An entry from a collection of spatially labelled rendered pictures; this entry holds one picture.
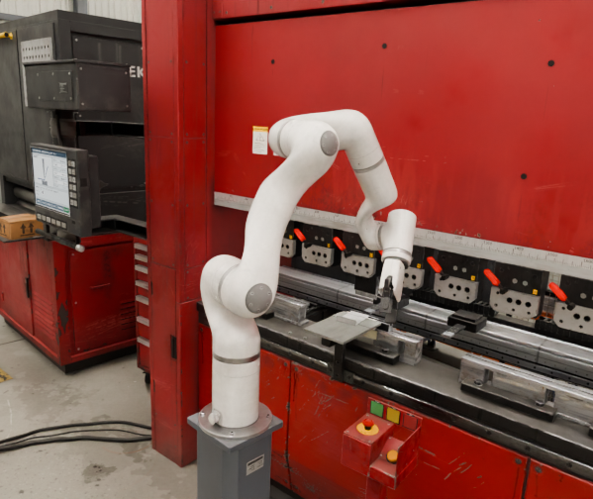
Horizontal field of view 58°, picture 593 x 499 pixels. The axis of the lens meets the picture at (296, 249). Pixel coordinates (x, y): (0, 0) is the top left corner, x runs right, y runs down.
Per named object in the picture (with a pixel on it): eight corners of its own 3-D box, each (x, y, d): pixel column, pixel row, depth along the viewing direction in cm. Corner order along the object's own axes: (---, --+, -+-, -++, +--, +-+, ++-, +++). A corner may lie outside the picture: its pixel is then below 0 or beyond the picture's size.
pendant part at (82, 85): (35, 246, 262) (21, 61, 241) (83, 239, 279) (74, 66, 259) (85, 268, 229) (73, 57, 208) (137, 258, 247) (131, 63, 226)
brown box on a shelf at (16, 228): (-13, 234, 330) (-15, 214, 327) (31, 229, 348) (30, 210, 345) (3, 243, 310) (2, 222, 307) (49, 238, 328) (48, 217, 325)
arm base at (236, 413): (229, 450, 127) (230, 378, 122) (183, 417, 140) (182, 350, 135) (286, 421, 140) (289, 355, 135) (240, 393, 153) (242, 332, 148)
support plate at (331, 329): (303, 331, 202) (303, 328, 201) (343, 313, 222) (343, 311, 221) (343, 345, 191) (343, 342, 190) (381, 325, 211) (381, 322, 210)
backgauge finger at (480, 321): (430, 336, 203) (431, 323, 202) (457, 318, 223) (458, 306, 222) (459, 345, 196) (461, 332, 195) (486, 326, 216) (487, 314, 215)
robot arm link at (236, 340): (225, 367, 127) (227, 271, 121) (193, 340, 142) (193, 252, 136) (269, 357, 134) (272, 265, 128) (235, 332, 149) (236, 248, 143)
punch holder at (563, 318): (551, 325, 167) (560, 274, 163) (558, 318, 173) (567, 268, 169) (606, 339, 158) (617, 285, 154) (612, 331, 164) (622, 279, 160)
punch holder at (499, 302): (488, 309, 179) (494, 260, 175) (497, 302, 186) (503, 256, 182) (535, 321, 170) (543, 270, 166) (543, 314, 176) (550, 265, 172)
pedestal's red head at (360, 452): (340, 463, 178) (344, 415, 174) (364, 442, 190) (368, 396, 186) (394, 490, 166) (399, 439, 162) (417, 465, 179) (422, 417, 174)
